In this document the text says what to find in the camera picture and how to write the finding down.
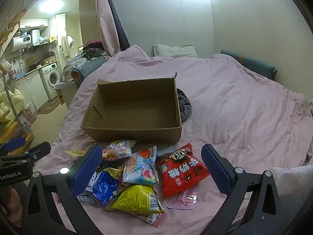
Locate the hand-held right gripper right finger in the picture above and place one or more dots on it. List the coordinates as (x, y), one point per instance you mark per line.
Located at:
(215, 169)

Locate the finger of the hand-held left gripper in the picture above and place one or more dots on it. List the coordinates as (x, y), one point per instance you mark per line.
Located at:
(39, 151)
(14, 145)

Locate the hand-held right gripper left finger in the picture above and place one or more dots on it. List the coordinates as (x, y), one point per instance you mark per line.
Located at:
(88, 169)

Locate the yellow black snack packet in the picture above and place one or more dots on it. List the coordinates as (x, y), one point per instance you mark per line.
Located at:
(113, 171)

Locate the dark blue snack packet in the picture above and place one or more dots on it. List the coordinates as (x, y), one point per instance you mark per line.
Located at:
(105, 188)

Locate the red snack packet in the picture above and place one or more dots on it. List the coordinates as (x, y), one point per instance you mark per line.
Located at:
(182, 173)

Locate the cream noodle snack packet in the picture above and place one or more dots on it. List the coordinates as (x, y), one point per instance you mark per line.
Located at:
(118, 149)

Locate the pink clear snack packet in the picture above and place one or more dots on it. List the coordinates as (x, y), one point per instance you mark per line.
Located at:
(182, 200)

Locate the light blue snack packet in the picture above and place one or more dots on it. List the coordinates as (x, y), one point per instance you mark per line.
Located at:
(140, 167)

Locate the silver snack packet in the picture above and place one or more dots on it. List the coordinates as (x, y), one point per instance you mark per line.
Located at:
(165, 151)

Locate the brown cardboard box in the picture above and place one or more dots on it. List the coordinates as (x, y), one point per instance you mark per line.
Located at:
(137, 110)

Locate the white cartoon snack packet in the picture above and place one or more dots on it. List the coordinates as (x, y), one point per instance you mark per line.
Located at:
(149, 219)

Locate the wooden rack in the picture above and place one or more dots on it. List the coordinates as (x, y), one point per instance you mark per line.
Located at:
(12, 132)

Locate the metal stand pole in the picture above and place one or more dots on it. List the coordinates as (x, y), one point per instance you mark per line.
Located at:
(14, 110)

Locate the pale yellow duvet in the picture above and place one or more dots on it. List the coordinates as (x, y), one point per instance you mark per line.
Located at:
(12, 105)

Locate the patterned floor rug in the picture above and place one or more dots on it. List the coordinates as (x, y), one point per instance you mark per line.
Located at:
(51, 105)

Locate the white kitchen cabinets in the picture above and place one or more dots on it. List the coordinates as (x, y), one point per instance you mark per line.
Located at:
(31, 90)

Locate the white chest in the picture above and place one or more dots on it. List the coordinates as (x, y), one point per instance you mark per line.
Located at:
(66, 95)

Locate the pink blanket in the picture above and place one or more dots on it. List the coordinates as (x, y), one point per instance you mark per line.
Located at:
(232, 102)

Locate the white washing machine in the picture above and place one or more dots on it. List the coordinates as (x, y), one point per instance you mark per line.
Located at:
(50, 80)

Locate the brown storage box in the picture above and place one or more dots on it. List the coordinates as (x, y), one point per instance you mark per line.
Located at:
(48, 59)

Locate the white patterned cloth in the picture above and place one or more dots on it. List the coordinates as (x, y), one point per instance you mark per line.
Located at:
(72, 64)

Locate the blue-grey cloth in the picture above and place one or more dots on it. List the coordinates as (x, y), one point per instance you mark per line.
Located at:
(89, 69)

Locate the white water heater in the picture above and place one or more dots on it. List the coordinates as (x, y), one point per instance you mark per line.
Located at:
(24, 40)

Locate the hanging white towel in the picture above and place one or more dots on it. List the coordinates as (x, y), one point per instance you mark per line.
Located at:
(66, 46)

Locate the teal bolster cushion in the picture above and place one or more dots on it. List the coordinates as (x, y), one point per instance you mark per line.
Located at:
(251, 64)

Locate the wooden staircase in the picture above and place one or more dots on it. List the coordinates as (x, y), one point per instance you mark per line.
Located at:
(9, 33)

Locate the pile of dark clothes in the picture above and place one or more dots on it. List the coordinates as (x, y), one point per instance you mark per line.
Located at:
(94, 50)

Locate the grey pillow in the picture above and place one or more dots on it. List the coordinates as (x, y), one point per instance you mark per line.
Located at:
(174, 51)

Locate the pink hanging sheet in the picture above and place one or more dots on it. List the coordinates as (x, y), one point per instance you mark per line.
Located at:
(105, 24)

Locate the white wall cabinet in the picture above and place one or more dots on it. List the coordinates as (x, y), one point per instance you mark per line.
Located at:
(34, 23)

